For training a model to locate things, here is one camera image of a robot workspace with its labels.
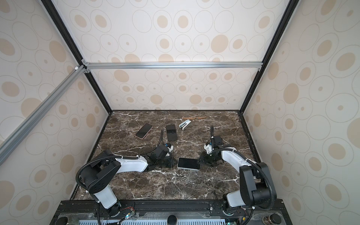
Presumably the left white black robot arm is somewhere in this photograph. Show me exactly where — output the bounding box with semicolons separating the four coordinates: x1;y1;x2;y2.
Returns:
76;129;176;210

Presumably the black knob centre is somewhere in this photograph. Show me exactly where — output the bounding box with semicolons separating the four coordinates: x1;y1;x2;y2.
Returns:
167;215;178;225

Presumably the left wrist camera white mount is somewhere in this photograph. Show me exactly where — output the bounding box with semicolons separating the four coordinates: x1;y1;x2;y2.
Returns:
165;143;173;152

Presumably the black phone case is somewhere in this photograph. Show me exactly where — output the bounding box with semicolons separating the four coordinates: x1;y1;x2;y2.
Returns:
165;124;178;142

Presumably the round button right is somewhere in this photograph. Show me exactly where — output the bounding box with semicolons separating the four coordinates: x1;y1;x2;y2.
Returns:
262;213;282;225

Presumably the diagonal aluminium rail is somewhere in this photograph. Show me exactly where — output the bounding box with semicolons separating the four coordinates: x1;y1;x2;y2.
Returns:
1;65;85;164

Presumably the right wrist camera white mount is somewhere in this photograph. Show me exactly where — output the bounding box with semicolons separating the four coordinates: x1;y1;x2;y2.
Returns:
203;144;213;155

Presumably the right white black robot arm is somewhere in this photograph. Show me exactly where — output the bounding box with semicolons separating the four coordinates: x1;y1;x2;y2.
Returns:
199;126;277;211

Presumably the white stapler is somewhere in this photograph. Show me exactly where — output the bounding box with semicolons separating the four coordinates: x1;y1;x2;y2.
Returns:
179;120;191;130

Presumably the horizontal aluminium rail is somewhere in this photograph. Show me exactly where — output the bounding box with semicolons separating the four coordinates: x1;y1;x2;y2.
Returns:
84;61;263;69

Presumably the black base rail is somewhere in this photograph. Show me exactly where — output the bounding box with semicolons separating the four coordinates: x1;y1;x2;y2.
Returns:
50;199;292;225

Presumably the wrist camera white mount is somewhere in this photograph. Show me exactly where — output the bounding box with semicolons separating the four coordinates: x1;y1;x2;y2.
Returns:
165;143;173;152
203;144;213;155

